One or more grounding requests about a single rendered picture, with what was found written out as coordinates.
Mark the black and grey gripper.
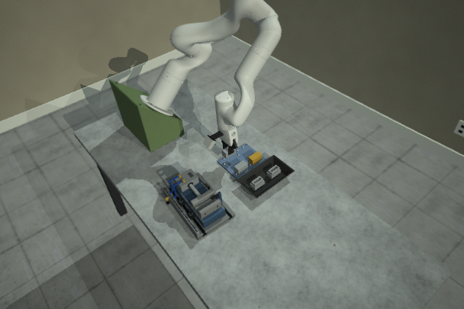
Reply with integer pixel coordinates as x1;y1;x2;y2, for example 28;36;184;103
217;126;238;155

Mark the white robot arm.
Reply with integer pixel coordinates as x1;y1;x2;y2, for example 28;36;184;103
140;0;282;129

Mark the yellow rectangular block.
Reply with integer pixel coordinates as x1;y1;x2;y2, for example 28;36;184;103
248;151;262;165

